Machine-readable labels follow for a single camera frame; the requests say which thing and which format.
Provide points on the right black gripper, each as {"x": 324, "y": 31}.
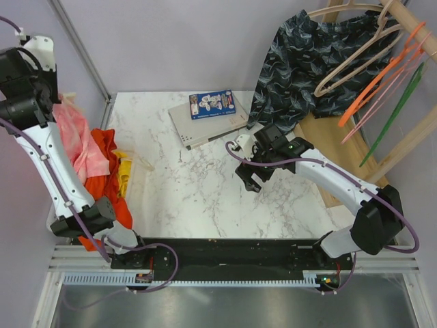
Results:
{"x": 245, "y": 172}

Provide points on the pink patterned shorts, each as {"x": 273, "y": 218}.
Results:
{"x": 83, "y": 152}

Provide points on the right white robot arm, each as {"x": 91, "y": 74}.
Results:
{"x": 376, "y": 210}

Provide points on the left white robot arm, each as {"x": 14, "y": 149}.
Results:
{"x": 26, "y": 113}

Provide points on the wooden hanger rack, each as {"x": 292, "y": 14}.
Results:
{"x": 326, "y": 136}

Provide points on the dark leaf-print shorts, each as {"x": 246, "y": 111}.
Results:
{"x": 302, "y": 53}

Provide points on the green plastic hanger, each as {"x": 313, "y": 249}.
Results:
{"x": 410, "y": 88}

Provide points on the beige hanger under dark shorts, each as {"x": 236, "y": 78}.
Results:
{"x": 330, "y": 13}

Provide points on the orange plastic hanger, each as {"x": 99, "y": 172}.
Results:
{"x": 394, "y": 62}

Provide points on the blue booklet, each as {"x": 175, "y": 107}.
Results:
{"x": 212, "y": 104}

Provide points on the grey book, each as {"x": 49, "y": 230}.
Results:
{"x": 194, "y": 133}

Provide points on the yellow garment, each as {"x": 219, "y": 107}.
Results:
{"x": 123, "y": 173}

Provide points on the white laundry basket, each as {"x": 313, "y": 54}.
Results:
{"x": 134, "y": 177}

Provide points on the orange garment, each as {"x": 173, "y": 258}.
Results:
{"x": 100, "y": 186}

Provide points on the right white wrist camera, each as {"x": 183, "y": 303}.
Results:
{"x": 244, "y": 144}

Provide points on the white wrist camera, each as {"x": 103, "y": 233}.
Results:
{"x": 244, "y": 144}
{"x": 41, "y": 47}

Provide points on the pink wire hanger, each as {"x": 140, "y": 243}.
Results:
{"x": 388, "y": 87}

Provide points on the aluminium frame post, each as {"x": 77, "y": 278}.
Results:
{"x": 80, "y": 48}

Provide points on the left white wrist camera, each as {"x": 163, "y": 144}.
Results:
{"x": 41, "y": 47}

